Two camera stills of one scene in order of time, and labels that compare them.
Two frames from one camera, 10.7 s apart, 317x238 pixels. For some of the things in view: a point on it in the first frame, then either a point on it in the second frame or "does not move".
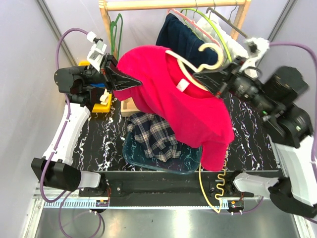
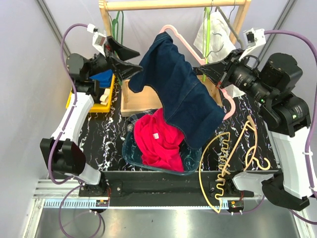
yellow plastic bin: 98,108 does not move
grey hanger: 228,20 → 227,21
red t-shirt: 172,92 → 158,141
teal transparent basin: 188,162 does not move
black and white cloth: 104,98 does not move
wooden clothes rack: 129,105 does not move
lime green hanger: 211,25 → 206,36
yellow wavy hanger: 217,185 does not move
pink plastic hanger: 192,23 → 201,61
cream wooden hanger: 182,61 → 248,161
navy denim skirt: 183,41 → 190,101
